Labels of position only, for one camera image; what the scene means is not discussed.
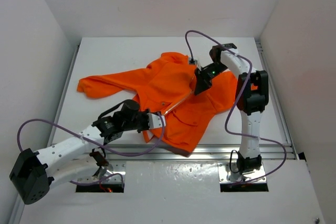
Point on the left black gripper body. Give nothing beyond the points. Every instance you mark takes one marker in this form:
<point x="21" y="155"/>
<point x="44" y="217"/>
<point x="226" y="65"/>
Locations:
<point x="141" y="120"/>

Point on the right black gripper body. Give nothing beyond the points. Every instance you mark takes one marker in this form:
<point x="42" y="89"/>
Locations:
<point x="212" y="71"/>

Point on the white front cover panel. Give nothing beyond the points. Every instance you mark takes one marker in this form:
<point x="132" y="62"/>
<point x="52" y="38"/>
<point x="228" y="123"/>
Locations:
<point x="177" y="192"/>

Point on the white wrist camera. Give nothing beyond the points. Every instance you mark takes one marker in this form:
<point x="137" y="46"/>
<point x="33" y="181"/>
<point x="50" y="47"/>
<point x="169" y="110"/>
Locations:
<point x="156" y="120"/>
<point x="194" y="61"/>

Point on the metal base plate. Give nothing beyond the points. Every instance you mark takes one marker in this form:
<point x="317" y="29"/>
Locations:
<point x="227" y="176"/>
<point x="115" y="172"/>

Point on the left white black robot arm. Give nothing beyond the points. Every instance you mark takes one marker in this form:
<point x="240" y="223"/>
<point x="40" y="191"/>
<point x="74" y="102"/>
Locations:
<point x="35" y="173"/>

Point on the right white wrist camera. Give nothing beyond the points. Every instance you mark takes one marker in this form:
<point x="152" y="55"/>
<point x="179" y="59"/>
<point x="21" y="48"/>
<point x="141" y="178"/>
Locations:
<point x="194" y="61"/>

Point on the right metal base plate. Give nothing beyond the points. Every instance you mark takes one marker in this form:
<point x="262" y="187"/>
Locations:
<point x="227" y="176"/>

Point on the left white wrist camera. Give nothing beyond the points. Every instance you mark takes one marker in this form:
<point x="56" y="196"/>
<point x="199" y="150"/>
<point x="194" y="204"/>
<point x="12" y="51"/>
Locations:
<point x="156" y="120"/>

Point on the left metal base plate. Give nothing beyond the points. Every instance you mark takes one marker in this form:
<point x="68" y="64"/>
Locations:
<point x="115" y="172"/>

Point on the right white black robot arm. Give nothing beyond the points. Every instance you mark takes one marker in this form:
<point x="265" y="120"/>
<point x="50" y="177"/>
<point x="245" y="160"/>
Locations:
<point x="251" y="98"/>

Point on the aluminium extrusion rail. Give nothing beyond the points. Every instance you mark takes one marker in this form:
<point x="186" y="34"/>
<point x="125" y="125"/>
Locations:
<point x="207" y="153"/>

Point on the orange zip jacket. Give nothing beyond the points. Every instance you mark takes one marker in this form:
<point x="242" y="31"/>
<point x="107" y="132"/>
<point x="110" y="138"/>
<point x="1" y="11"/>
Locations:
<point x="166" y="85"/>

